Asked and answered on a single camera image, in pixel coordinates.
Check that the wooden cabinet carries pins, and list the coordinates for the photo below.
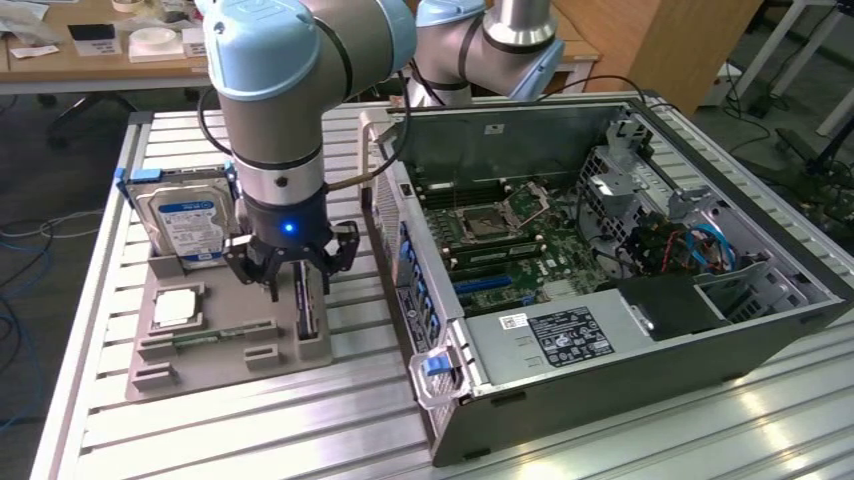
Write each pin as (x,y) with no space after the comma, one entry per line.
(668,50)

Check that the silver CPU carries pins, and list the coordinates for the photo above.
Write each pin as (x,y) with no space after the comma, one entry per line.
(175,307)

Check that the black-labelled RAM stick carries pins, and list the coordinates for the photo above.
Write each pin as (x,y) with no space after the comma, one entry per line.
(497,254)

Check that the CPU socket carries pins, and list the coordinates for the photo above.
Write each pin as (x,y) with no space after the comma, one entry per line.
(484,224)

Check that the hard disk in blue caddy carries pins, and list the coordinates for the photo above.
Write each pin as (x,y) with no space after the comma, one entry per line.
(181,225)

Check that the silver blue-capped robot arm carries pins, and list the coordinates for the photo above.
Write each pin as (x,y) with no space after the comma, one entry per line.
(281,50)

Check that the plain white box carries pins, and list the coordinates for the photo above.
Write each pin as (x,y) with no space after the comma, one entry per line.
(194,42)

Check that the perforated metal disk bay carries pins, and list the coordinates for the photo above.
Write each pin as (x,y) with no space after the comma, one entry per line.
(614,200)

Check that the white table frame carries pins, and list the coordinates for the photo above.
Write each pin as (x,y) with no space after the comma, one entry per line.
(803,50)

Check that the grey parts rack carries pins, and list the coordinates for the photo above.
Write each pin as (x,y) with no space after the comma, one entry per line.
(227,320)

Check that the metal socket cover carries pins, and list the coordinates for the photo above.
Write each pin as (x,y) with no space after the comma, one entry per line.
(513,205)

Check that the white paper slip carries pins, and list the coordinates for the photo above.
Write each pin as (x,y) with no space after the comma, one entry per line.
(34,51)

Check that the black and white box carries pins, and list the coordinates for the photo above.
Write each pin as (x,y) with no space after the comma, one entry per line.
(94,34)

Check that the black equipment stand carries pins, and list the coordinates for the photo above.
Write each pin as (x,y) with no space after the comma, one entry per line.
(801,145)

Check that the green RAM stick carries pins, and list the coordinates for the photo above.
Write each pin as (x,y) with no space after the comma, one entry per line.
(201,337)

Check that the blue case release latch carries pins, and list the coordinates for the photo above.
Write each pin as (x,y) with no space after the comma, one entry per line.
(437,365)

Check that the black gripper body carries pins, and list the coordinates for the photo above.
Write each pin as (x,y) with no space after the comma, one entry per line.
(287,225)

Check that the clear plastic bag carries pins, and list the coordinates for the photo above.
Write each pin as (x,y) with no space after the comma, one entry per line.
(27,25)

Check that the open dark PC case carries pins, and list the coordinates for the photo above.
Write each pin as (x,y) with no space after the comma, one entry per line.
(601,400)

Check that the blue expansion slot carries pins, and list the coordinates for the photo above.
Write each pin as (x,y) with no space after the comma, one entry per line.
(481,286)

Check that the graphics card with metal bracket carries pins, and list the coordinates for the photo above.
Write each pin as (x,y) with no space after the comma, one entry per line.
(306,310)

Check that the green motherboard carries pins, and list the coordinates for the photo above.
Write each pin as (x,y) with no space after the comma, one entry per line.
(554,260)

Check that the wooden desk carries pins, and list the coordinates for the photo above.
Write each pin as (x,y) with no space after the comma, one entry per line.
(67,70)

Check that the black plastic shroud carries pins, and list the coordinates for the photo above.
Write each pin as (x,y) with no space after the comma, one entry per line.
(668,305)

